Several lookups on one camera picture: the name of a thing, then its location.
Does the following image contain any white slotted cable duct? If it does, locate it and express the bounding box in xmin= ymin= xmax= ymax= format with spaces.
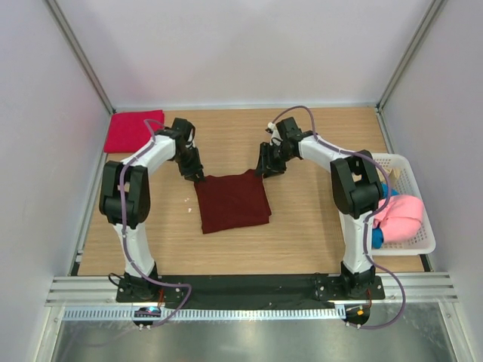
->
xmin=63 ymin=305 xmax=346 ymax=322

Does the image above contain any dark red t-shirt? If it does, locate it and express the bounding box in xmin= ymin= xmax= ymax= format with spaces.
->
xmin=195 ymin=170 xmax=272 ymax=234

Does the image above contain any blue t-shirt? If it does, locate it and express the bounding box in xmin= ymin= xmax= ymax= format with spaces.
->
xmin=372 ymin=183 xmax=389 ymax=249

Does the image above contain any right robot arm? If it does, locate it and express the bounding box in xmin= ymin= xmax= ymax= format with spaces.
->
xmin=256 ymin=117 xmax=383 ymax=299

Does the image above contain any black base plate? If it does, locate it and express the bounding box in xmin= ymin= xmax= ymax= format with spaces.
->
xmin=112 ymin=273 xmax=385 ymax=311

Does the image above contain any folded red t-shirt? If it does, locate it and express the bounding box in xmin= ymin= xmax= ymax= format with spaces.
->
xmin=103 ymin=110 xmax=165 ymax=154

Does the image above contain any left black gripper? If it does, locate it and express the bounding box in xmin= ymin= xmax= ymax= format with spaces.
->
xmin=172 ymin=146 xmax=205 ymax=183

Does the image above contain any pink t-shirt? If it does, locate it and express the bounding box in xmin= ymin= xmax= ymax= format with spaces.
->
xmin=373 ymin=195 xmax=424 ymax=245

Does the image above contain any beige t-shirt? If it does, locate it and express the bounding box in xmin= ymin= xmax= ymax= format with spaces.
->
xmin=385 ymin=167 xmax=401 ymax=184

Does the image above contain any aluminium frame rail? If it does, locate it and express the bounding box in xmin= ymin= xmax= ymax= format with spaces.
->
xmin=46 ymin=272 xmax=458 ymax=310

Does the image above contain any white plastic basket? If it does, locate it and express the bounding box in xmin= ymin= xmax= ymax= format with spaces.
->
xmin=372 ymin=153 xmax=436 ymax=256

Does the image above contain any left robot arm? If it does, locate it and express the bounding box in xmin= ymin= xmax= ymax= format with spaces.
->
xmin=99 ymin=118 xmax=205 ymax=302

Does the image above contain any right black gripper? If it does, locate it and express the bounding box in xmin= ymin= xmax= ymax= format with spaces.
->
xmin=254 ymin=142 xmax=294 ymax=179

